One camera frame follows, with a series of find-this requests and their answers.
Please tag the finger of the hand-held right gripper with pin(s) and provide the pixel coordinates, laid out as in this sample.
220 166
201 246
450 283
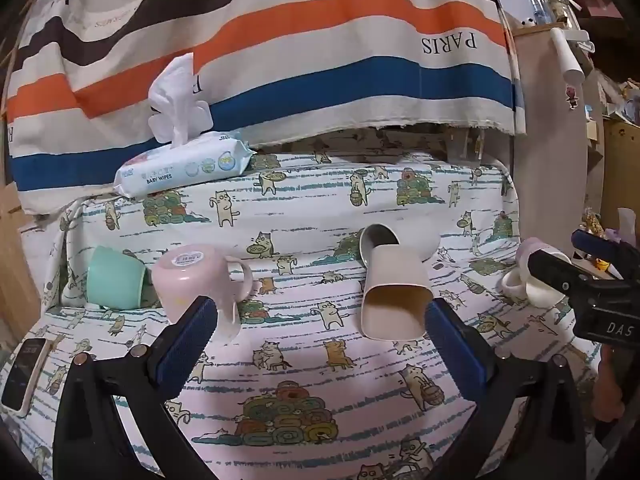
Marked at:
560 272
595 247

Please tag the person's right hand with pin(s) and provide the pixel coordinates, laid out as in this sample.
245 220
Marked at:
607 385

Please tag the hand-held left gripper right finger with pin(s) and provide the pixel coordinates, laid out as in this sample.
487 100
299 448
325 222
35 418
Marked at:
456 355

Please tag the cat print cloth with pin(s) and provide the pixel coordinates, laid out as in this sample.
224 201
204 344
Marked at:
310 360

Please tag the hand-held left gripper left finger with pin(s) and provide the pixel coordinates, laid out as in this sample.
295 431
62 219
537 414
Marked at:
184 347

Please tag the beige square cup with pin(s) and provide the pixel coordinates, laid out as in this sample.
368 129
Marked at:
395 285

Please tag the clear plastic bottle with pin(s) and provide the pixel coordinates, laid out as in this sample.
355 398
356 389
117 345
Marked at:
531 0

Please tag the mint green cup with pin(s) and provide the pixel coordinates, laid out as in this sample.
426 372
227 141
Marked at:
115 277

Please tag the baby wipes pack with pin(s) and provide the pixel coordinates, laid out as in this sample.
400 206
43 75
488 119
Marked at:
190 162

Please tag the white lint roller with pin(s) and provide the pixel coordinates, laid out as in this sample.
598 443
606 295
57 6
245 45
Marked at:
567 57

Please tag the glass jar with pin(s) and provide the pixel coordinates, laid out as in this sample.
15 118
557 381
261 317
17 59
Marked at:
561 7

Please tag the white phone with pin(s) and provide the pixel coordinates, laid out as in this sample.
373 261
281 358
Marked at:
25 375

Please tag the white round cup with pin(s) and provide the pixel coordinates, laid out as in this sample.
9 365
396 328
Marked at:
417 245

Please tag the striped cloth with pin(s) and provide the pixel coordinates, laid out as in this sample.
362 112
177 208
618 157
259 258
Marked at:
325 35

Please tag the pink mug with label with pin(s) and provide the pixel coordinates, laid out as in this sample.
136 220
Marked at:
190 275

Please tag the cardboard box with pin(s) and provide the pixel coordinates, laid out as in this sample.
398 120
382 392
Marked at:
15 260

